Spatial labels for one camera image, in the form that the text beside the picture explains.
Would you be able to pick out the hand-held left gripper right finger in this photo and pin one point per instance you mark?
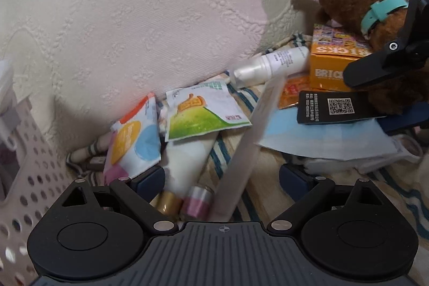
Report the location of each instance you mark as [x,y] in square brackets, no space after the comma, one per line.
[295,182]

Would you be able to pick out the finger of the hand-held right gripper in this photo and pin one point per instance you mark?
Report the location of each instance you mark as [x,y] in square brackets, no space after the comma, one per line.
[409,118]
[368,70]

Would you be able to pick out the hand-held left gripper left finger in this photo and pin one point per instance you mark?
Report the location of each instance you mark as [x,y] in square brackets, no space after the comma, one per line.
[149,182]

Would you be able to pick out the long white packet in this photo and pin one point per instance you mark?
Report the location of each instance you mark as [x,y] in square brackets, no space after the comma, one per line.
[241,155]

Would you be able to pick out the white perforated plastic basket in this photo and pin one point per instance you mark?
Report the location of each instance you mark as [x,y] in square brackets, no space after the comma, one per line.
[30,178]

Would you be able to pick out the orange cardboard box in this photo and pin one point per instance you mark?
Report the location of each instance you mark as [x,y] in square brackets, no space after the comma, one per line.
[326,71]

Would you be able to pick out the white tube gold cap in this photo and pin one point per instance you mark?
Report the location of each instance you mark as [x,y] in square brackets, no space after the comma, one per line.
[187,165]

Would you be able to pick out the colourful dotted wipes packet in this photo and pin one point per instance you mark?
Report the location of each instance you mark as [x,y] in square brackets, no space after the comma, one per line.
[130,142]

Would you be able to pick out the blue face mask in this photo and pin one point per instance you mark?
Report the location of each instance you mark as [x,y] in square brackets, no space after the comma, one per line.
[301,135]

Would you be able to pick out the black hang tag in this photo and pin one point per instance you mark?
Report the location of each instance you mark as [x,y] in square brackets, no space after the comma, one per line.
[335,106]

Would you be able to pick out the pink capped tube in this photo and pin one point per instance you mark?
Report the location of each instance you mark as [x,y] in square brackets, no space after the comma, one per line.
[197,202]

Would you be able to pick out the white plastic packaging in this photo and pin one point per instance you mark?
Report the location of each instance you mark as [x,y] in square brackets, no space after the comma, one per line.
[368,162]

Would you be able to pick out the striped fabric roll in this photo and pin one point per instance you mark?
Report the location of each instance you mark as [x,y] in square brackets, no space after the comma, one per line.
[90,148]

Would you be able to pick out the orange packet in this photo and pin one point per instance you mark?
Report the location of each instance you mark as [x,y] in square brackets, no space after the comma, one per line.
[295,91]

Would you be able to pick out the green and white packet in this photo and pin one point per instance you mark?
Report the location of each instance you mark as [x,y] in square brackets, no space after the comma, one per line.
[201,121]

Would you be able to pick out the white plastic bottle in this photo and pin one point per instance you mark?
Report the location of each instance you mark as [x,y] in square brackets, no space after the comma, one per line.
[268,66]

